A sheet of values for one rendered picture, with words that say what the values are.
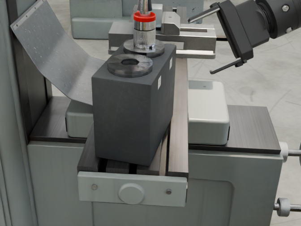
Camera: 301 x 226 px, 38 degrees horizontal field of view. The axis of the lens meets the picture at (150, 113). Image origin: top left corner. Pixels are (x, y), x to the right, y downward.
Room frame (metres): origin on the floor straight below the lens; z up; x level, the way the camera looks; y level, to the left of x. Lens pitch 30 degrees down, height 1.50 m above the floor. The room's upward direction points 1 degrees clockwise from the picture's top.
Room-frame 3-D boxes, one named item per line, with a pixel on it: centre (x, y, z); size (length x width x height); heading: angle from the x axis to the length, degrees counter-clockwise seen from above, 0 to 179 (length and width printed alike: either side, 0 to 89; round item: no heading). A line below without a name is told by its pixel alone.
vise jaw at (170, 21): (1.39, -0.06, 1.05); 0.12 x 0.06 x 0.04; 177
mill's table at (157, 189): (1.31, 0.00, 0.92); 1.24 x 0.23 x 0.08; 177
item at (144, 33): (0.90, 0.02, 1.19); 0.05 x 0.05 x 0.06
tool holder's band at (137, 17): (0.90, 0.02, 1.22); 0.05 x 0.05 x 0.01
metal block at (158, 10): (1.40, 0.00, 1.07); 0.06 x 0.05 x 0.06; 177
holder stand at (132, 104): (0.85, 0.03, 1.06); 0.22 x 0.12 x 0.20; 165
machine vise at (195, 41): (1.39, -0.03, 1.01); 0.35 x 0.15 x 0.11; 87
